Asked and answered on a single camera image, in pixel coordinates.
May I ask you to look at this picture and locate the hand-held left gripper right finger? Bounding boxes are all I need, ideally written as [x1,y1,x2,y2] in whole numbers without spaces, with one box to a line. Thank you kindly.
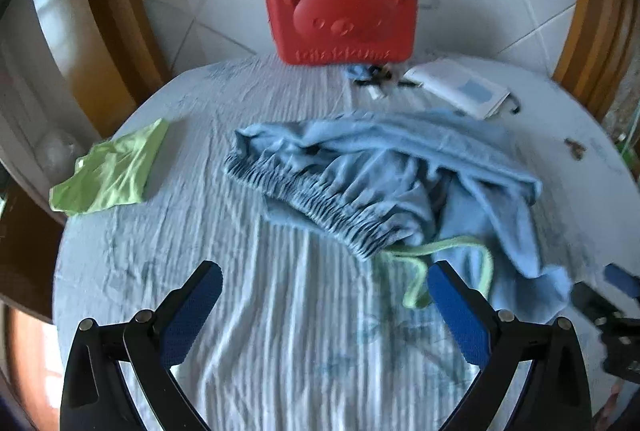
[426,260,593,431]

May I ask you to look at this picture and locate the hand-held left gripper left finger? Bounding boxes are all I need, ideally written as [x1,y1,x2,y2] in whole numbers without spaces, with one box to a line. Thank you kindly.
[60,260,223,431]

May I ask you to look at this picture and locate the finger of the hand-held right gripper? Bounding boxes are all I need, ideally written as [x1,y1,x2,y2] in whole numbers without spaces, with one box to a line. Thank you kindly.
[570,263,640,327]

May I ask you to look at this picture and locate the light blue pants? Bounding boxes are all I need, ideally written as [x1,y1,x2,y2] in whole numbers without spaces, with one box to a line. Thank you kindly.
[222,108,573,312]

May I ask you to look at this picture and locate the light green garment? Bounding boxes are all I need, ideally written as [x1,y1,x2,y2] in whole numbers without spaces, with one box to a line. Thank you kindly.
[48,118,171,217]

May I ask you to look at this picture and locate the white booklet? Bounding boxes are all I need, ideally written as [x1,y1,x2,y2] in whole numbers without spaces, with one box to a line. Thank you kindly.
[402,57,512,121]

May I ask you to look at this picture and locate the wooden chair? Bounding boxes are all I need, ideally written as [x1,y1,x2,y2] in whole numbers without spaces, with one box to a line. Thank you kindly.
[0,0,173,312]
[550,0,640,122]

